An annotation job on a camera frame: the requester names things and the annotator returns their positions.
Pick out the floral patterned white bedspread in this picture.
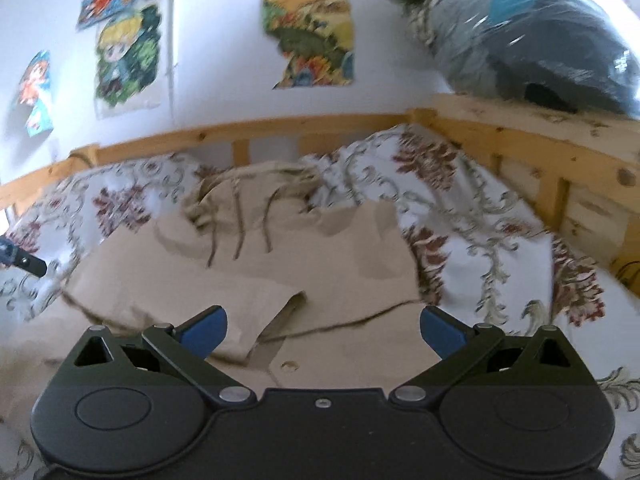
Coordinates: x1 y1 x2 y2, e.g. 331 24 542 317
1 125 639 479

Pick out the wooden bed frame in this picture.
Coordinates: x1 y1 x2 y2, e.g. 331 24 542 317
1 94 639 292

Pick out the plastic bag of clothes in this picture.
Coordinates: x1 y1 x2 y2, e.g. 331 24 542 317
392 0 639 118

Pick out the beige Champion hooded jacket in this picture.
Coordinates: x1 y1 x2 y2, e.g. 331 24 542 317
1 162 437 430

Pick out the orange haired anime poster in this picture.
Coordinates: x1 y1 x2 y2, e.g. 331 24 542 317
16 51 54 138

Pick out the black cable on frame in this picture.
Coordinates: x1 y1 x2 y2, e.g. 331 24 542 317
612 257 640 286

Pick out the landscape poster on wall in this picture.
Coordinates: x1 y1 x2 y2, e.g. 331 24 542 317
262 0 355 89

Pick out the blond chibi character poster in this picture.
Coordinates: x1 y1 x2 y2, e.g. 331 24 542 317
94 2 164 119

